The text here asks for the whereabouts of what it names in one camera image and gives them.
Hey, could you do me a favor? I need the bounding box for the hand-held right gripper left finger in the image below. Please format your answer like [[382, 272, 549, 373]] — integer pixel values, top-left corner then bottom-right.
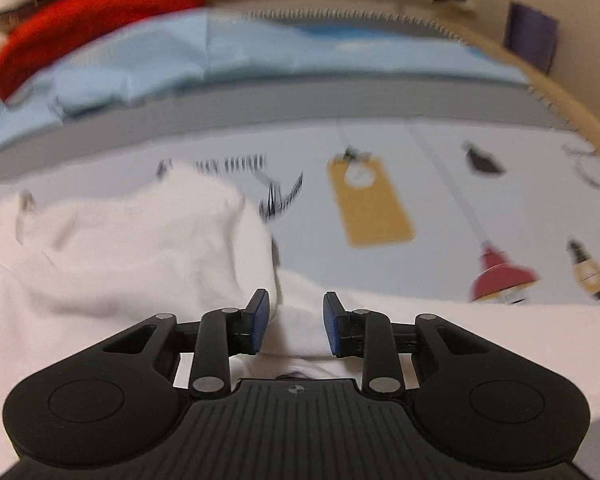
[[100, 288, 271, 402]]

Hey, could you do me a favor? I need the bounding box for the white small garment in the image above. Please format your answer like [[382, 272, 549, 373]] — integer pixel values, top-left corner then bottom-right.
[[0, 159, 600, 480]]

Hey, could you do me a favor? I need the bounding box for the light blue cloth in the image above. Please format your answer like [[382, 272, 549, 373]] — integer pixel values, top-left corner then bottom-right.
[[0, 10, 531, 157]]

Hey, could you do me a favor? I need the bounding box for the red garment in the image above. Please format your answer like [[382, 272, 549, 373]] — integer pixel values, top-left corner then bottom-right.
[[0, 0, 209, 104]]

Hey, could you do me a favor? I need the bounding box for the wooden bed frame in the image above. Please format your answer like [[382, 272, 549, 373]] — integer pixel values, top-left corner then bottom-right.
[[430, 4, 600, 186]]

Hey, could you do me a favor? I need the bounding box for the purple chair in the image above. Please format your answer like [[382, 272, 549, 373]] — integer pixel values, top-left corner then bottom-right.
[[502, 1, 561, 76]]

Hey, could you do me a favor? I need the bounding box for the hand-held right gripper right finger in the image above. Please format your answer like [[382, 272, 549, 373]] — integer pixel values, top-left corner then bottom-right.
[[322, 290, 489, 402]]

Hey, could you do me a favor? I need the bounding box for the grey printed bed sheet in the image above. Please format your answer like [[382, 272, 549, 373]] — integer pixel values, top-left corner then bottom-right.
[[0, 7, 600, 308]]

